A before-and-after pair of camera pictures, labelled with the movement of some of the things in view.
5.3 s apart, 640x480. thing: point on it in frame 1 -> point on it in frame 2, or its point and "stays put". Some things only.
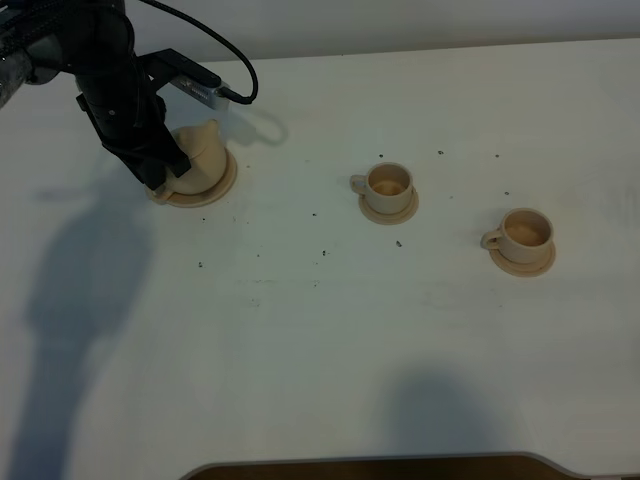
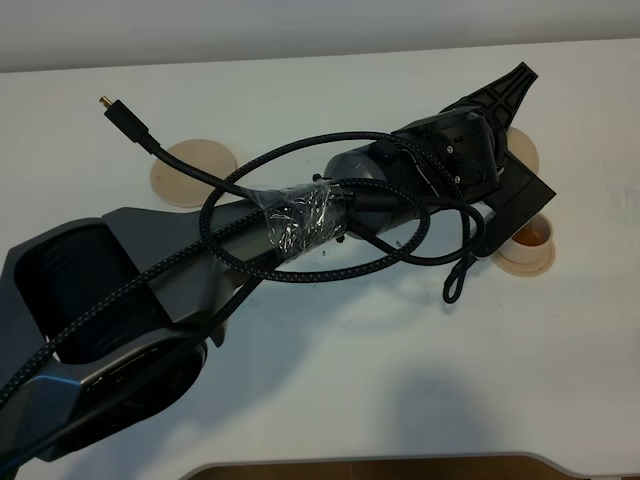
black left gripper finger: [152, 172] -> [501, 98]
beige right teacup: [525, 235] stays put
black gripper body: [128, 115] -> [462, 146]
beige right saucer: [523, 269] stays put
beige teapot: [203, 146] -> [520, 145]
